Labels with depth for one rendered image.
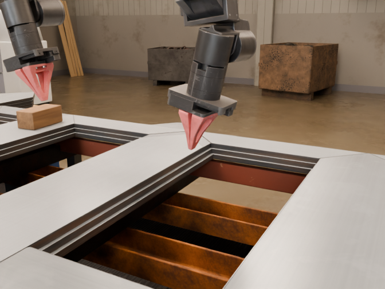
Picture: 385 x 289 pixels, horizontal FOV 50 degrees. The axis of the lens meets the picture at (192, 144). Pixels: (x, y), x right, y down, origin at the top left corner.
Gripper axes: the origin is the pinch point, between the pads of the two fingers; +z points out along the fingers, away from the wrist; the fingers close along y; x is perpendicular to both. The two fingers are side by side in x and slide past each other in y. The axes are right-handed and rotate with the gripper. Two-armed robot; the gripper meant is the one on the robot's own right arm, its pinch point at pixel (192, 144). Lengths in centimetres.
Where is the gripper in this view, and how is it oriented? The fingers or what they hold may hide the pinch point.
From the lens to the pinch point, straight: 72.6
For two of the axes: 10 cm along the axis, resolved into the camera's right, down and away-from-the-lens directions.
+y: -8.6, -3.5, 3.8
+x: -4.8, 2.5, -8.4
